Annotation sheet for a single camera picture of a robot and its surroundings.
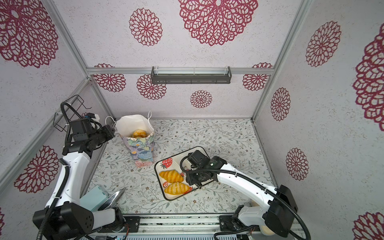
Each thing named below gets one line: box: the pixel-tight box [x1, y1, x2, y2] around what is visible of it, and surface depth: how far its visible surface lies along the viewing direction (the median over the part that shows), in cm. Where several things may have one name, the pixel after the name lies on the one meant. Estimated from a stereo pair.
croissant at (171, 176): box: [159, 169, 184, 183], surface depth 88 cm
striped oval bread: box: [132, 129, 147, 138], surface depth 97 cm
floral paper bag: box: [105, 110, 155, 168], surface depth 89 cm
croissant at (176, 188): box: [164, 182, 190, 195], surface depth 83 cm
